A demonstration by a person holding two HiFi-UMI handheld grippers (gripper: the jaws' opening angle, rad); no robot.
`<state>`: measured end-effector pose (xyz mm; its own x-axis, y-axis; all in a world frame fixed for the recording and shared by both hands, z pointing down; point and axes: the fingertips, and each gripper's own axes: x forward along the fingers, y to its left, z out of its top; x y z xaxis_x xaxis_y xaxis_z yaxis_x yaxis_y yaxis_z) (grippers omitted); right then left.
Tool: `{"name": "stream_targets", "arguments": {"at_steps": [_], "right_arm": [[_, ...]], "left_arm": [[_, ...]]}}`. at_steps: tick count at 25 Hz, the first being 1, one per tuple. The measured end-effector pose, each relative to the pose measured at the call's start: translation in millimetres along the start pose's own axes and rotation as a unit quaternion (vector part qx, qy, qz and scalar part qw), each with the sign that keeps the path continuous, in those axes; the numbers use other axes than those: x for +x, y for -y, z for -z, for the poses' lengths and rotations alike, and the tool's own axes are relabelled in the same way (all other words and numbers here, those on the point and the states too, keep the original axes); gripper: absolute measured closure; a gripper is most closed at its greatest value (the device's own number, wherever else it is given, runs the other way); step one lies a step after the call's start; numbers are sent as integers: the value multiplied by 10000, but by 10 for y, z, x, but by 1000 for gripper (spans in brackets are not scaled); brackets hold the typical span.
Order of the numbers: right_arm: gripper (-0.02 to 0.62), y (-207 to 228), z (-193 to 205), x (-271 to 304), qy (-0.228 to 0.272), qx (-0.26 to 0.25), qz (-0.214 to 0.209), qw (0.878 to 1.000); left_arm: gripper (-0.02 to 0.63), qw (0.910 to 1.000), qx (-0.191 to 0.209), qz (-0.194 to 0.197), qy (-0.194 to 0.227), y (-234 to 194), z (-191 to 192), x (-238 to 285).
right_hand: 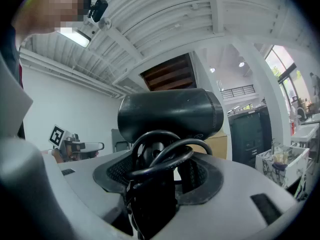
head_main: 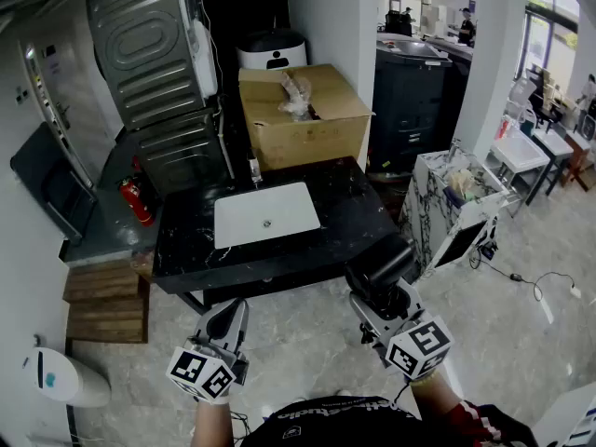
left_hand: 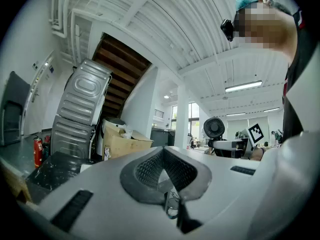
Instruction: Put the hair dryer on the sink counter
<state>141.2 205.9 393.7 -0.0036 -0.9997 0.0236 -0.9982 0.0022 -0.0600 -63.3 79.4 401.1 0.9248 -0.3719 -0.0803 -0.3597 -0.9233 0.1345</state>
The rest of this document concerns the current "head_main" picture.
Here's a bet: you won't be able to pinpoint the person's black printed shirt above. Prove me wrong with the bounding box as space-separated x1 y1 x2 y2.
239 393 541 447

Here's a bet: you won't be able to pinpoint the white marble sink counter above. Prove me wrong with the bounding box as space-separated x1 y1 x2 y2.
399 149 512 275

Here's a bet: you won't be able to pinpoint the black tall cabinet machine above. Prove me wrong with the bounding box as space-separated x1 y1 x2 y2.
371 38 472 175

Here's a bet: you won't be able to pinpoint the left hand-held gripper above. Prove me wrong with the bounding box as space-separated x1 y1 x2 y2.
166 297 251 404

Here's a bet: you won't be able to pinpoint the large cardboard box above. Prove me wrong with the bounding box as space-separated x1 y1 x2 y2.
237 63 376 172

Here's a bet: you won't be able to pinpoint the white rounded floor appliance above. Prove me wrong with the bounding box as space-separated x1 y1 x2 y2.
20 345 114 410

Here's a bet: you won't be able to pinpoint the person's right forearm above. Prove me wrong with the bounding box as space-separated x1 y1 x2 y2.
408 371 467 424

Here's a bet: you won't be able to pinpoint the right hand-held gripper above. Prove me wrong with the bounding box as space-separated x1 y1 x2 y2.
348 278 455 382

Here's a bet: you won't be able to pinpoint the white door with handle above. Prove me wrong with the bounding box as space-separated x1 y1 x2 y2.
17 14 123 191

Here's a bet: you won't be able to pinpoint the white sink on metal stand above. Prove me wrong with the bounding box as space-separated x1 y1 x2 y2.
489 129 551 219

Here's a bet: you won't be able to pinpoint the dark grey metal washing machine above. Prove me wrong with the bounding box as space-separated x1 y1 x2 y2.
133 106 236 198

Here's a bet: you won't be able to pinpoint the white round bin black lid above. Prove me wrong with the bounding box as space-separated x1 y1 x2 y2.
235 29 309 71

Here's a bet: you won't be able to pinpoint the dark grey flat panel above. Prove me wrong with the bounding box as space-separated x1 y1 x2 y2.
9 120 100 247

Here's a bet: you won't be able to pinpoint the red fire extinguisher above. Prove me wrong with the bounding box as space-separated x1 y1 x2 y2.
117 176 157 228

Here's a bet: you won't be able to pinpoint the black marble sink counter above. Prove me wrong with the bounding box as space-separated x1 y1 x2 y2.
152 155 402 293

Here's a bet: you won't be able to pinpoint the white sink on dark stand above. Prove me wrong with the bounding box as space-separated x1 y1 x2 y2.
531 127 576 196

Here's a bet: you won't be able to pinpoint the person's left forearm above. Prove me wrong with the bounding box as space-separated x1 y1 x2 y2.
189 394 235 447

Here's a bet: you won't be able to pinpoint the black floor power cable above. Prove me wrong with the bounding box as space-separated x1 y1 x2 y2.
467 244 584 303

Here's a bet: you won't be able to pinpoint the white rectangular sink basin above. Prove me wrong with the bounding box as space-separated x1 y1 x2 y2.
213 181 323 251

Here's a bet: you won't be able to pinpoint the brown wooden steps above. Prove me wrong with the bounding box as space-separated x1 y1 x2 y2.
61 259 151 345

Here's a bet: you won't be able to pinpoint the crumpled clear plastic wrap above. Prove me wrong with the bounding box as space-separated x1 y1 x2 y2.
278 71 323 124

